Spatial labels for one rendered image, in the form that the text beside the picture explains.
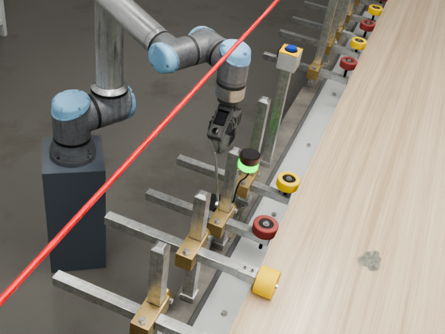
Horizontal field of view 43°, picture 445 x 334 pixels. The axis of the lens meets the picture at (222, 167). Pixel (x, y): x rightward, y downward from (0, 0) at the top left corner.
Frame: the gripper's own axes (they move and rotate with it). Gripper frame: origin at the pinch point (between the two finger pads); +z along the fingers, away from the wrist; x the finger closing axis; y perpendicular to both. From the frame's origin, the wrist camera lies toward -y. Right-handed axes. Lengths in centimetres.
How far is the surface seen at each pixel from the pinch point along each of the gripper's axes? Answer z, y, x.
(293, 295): 11, -35, -38
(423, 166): 11, 46, -65
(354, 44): 12, 133, -21
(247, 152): -10.1, -8.5, -11.4
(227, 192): 6.0, -10.6, -8.0
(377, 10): 11, 183, -24
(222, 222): 14.2, -15.7, -9.6
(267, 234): 11.2, -16.4, -24.5
